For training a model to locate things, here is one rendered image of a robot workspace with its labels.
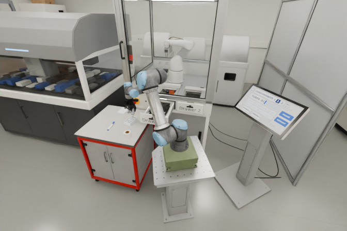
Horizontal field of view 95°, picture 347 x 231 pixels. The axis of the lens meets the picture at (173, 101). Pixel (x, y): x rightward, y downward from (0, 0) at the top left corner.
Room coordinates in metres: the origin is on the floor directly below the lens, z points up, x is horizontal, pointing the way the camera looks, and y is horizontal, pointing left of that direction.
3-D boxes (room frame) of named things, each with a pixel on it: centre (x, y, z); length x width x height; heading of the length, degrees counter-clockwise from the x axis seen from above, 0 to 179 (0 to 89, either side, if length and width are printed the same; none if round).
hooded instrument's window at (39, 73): (2.30, 1.72, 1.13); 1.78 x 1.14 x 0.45; 78
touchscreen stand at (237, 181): (1.23, -0.83, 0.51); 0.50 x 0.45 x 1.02; 115
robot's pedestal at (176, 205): (0.96, -0.05, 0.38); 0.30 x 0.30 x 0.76; 11
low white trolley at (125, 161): (1.39, 0.58, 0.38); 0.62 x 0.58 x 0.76; 78
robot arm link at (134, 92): (1.30, 0.35, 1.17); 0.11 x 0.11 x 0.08; 37
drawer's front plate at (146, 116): (1.29, 0.19, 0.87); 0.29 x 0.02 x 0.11; 78
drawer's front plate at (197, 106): (1.53, -0.19, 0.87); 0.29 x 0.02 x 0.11; 78
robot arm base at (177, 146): (0.96, -0.05, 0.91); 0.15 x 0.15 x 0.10
